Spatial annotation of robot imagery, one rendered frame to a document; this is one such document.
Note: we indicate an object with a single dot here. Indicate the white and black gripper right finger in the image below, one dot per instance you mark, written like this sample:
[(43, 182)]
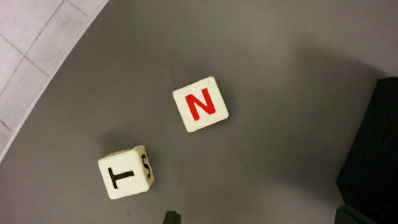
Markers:
[(348, 215)]

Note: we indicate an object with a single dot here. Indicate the white letter block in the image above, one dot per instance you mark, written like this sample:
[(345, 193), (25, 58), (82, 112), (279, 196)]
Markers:
[(200, 104), (126, 172)]

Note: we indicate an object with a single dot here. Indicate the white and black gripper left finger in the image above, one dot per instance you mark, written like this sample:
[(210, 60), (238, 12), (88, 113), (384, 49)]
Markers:
[(172, 217)]

